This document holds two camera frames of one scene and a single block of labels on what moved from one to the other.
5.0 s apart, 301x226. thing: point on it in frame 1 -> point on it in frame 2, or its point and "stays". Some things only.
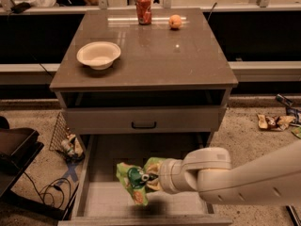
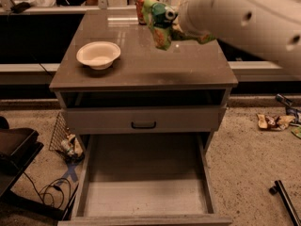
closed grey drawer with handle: x=145 y=119 stays
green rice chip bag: x=135 y=177 -> x=163 y=28
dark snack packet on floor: x=284 y=99 stays
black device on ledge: x=20 y=8 stays
